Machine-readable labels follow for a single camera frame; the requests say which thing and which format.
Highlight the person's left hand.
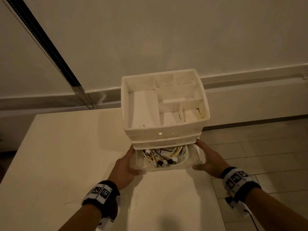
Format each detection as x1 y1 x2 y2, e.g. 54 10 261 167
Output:
107 144 144 191

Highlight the person's right hand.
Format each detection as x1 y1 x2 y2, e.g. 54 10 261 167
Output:
192 139 231 179

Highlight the yellow cable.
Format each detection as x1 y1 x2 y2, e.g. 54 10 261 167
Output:
150 151 164 167
149 146 183 164

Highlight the white plastic drawer organizer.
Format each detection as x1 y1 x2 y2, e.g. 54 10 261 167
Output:
121 69 210 150

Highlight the person's right forearm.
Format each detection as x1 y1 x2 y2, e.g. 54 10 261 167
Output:
244 187 308 231

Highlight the black left wristband with markers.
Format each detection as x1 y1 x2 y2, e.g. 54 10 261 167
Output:
81 180 120 219

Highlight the black wristband with markers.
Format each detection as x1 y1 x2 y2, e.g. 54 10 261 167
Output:
221 167 261 204
81 180 120 219

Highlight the black right wristband with markers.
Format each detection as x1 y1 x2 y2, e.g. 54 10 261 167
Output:
221 167 261 204

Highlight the white table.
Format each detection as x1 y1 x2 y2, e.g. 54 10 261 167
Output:
0 107 227 231

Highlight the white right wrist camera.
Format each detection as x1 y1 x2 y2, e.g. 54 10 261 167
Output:
225 196 251 217

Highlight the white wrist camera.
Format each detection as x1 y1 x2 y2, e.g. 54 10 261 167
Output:
96 202 121 231
225 196 251 217

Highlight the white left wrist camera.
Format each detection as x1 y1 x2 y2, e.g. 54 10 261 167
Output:
96 202 121 231

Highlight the black right camera cable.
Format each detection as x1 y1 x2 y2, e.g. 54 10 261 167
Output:
245 209 259 231

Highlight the metal wall strip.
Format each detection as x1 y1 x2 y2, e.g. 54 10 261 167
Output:
0 0 94 110

